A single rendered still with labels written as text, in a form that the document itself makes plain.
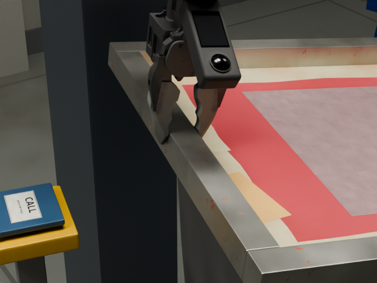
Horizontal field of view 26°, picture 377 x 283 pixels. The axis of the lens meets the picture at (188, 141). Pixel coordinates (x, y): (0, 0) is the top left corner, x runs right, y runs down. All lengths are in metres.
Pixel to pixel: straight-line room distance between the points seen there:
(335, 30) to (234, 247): 3.46
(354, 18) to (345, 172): 3.37
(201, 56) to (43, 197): 0.38
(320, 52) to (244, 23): 2.92
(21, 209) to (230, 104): 0.34
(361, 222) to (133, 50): 0.47
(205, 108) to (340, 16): 3.46
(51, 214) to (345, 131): 0.43
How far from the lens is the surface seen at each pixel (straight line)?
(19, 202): 1.18
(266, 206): 0.97
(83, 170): 1.54
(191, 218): 1.30
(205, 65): 0.91
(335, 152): 1.12
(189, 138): 1.01
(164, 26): 0.99
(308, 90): 1.29
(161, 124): 1.01
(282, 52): 1.35
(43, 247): 1.14
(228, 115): 1.17
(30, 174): 3.06
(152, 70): 0.98
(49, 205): 1.17
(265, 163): 1.06
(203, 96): 1.01
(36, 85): 3.69
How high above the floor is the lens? 1.63
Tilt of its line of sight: 31 degrees down
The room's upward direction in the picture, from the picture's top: straight up
